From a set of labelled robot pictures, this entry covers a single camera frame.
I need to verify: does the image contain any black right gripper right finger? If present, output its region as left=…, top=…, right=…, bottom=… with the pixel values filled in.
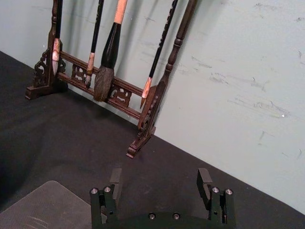
left=196, top=167, right=234, bottom=225

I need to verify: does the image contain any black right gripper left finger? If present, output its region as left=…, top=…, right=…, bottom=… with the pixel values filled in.
left=90, top=167, right=123, bottom=227

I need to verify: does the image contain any thin black brush, small tip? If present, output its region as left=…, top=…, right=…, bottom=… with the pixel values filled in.
left=85, top=0, right=105, bottom=88

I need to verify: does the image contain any dark carved wooden brush rack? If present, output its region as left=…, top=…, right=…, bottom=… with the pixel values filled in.
left=25, top=0, right=199, bottom=158

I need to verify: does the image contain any black-handled brush with white tip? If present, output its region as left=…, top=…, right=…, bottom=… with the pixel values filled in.
left=51, top=0, right=64, bottom=76

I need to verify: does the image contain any large brush with bushy bristles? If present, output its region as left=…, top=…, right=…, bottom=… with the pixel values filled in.
left=93, top=0, right=128, bottom=102

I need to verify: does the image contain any thin black brush, pointed tip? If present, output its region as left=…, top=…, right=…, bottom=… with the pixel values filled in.
left=139, top=0, right=179, bottom=110

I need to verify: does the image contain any grey rounded mat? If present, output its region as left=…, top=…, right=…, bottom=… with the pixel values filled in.
left=0, top=180, right=93, bottom=229

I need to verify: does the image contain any black table cloth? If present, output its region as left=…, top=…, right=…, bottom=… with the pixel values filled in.
left=0, top=50, right=305, bottom=229

